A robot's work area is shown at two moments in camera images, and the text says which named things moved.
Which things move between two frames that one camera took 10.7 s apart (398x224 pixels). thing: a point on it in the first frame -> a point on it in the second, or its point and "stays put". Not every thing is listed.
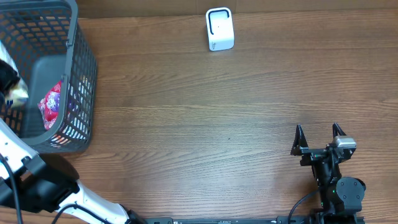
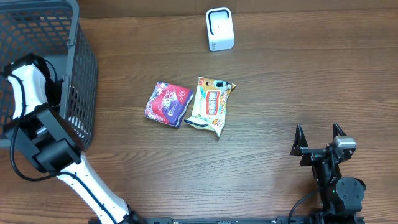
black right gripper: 299,147 stays put
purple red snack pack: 50,106 -> 168,103
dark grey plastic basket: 54,58 stays put
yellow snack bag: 19,94 -> 209,104
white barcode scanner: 220,29 stays put
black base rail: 267,219 stays put
